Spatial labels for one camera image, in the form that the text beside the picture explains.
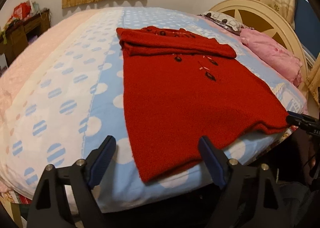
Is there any red knit sweater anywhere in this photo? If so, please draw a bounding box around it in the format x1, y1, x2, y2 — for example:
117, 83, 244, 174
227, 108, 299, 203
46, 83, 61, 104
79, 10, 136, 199
117, 26, 289, 183

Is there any pink folded blanket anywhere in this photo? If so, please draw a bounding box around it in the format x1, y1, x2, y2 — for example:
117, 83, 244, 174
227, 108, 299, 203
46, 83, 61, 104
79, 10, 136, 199
240, 28, 303, 87

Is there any polka dot bed sheet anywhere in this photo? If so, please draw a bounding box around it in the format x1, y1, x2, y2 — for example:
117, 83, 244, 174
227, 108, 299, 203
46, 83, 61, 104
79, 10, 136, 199
1, 8, 306, 212

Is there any dark window pane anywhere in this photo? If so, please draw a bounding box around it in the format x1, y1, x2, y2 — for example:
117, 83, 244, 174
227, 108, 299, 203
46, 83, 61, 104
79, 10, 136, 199
295, 0, 319, 60

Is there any grey patterned pillow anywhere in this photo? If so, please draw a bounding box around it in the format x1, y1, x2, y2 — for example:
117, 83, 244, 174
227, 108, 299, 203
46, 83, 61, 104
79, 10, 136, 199
200, 11, 249, 36

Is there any cream wooden headboard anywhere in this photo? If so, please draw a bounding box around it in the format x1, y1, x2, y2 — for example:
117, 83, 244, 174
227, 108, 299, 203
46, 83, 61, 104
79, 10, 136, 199
210, 0, 309, 80

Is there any dark wooden desk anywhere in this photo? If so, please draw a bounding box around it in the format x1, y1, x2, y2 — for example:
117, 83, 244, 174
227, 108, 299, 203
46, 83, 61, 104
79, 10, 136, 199
1, 9, 52, 66

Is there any red gift bag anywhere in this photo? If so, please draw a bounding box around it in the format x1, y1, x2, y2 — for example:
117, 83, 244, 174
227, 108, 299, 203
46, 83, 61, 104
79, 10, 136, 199
12, 1, 31, 20

